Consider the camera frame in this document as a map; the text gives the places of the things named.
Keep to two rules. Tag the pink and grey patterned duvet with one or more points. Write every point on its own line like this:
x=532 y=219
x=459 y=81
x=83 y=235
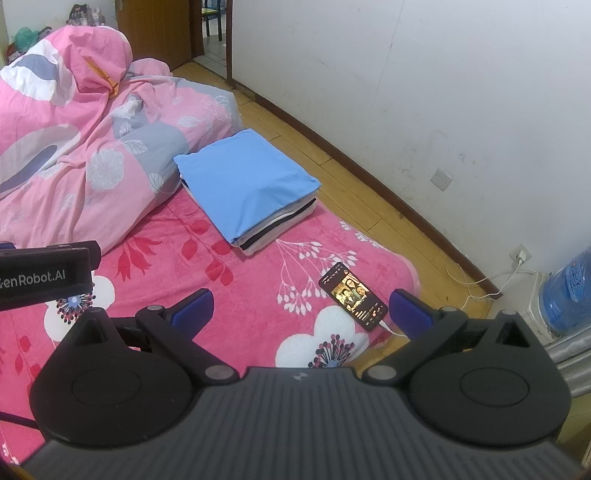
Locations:
x=92 y=152

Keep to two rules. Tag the pink floral bed sheet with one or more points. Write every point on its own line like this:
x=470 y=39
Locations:
x=258 y=277

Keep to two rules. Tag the blue water bottle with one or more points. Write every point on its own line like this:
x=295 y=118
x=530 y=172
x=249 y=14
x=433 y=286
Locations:
x=570 y=290

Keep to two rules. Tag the white water dispenser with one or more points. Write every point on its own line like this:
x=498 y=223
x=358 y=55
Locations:
x=538 y=314

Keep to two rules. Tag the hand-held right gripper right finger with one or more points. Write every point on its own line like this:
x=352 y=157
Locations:
x=408 y=314

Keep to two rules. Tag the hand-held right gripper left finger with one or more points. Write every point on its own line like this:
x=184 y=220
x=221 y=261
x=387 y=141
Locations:
x=196 y=310

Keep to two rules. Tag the black smartphone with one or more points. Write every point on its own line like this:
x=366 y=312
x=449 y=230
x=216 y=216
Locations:
x=353 y=295

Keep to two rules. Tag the brown wooden door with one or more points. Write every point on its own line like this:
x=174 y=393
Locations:
x=152 y=32

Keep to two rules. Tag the dark wooden chair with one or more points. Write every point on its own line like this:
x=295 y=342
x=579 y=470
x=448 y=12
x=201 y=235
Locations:
x=213 y=18

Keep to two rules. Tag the orange ribbon tie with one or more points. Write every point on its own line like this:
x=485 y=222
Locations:
x=104 y=76

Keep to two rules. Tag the black printed bag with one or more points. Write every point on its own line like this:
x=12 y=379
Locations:
x=85 y=14

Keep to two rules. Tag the dark brown door frame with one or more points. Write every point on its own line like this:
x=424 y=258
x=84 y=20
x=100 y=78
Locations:
x=230 y=41

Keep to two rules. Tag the green cloth bundle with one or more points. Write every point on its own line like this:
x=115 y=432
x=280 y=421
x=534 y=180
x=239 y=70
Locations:
x=25 y=37

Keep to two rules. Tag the folded white and black clothes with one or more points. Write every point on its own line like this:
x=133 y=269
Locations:
x=281 y=226

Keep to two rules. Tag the white wall plug socket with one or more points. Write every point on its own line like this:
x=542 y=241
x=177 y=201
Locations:
x=521 y=254

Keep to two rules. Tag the light blue shirt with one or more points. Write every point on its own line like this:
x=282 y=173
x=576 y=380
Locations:
x=244 y=180

